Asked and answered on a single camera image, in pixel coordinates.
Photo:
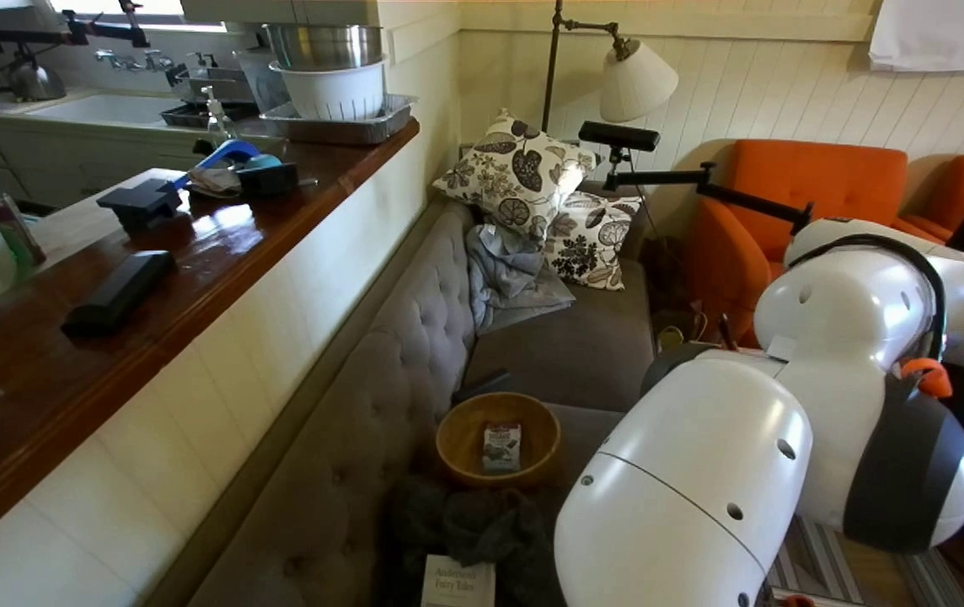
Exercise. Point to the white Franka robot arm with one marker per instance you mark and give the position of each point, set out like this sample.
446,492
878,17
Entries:
706,484

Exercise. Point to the grey tufted sofa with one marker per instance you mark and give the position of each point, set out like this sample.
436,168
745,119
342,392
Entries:
369,451

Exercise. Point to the light grey crumpled throw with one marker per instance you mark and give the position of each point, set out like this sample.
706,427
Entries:
511,274

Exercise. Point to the small floral cushion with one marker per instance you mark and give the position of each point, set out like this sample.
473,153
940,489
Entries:
588,236

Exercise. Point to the large floral cushion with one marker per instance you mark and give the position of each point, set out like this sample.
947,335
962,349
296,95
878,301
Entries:
518,168

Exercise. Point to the round wooden bowl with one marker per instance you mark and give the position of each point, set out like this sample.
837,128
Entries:
458,444

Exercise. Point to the small snack packet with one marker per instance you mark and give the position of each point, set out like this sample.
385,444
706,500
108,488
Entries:
500,446

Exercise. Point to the dark grey knitted blanket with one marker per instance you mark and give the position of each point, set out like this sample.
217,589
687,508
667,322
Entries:
470,523

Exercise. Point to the white ceramic bowl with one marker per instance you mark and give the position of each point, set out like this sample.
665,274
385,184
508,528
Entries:
333,87

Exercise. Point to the floor lamp with white shade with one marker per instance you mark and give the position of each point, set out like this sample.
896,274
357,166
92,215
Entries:
638,78

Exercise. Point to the cream paper booklet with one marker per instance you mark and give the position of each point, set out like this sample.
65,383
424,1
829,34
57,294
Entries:
456,581

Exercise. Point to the blue plastic item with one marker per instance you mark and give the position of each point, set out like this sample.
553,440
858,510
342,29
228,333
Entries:
232,157

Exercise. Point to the steel pot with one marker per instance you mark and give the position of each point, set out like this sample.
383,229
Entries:
321,44

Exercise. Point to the orange armchair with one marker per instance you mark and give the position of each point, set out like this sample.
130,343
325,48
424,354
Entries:
957,189
806,185

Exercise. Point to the small black box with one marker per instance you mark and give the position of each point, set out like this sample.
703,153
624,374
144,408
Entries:
141,203

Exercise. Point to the black remote control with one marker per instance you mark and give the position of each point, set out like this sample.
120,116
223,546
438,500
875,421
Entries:
120,291

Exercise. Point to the wooden counter top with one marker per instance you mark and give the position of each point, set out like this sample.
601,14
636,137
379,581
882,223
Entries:
65,373

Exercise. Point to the striped floor rug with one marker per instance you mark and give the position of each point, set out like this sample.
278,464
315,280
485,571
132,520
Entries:
840,573

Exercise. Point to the white window blind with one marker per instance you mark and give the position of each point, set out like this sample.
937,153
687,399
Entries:
940,34

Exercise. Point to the black camera on boom arm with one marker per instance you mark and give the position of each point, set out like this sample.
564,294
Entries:
620,137

